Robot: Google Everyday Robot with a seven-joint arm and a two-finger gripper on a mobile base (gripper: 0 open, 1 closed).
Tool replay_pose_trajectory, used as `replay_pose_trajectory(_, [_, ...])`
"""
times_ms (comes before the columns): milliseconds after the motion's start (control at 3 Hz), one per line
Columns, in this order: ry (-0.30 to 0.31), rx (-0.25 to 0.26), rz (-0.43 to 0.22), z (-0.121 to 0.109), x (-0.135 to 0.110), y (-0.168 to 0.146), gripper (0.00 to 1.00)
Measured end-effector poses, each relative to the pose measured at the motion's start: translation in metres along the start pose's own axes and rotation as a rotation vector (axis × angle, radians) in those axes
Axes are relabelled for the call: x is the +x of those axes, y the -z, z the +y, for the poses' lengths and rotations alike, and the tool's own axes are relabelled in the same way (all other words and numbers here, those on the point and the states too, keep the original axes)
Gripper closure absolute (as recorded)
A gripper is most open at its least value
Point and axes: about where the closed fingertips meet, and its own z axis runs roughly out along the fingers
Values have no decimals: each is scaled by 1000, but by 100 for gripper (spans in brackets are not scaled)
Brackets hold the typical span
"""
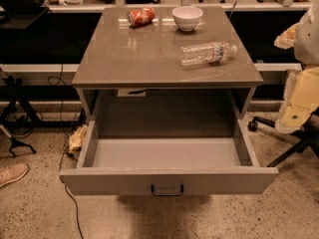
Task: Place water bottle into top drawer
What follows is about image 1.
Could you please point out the open grey top drawer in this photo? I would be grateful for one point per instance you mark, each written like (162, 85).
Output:
(197, 141)

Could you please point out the grey cabinet table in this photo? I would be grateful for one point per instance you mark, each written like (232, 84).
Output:
(120, 57)

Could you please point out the black drawer handle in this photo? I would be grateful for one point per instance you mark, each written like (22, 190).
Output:
(167, 191)

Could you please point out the black tripod stand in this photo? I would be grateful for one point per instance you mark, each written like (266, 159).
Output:
(19, 112)

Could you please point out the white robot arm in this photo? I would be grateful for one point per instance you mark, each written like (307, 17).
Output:
(301, 95)

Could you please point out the white ceramic bowl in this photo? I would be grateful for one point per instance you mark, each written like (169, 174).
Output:
(186, 17)

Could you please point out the tan sneaker shoe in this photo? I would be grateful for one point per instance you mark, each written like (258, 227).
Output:
(13, 173)

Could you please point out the clear plastic water bottle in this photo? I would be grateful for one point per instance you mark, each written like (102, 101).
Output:
(206, 53)

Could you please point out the crushed orange soda can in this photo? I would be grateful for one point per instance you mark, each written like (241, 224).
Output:
(140, 17)

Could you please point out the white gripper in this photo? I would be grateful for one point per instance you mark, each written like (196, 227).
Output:
(307, 40)

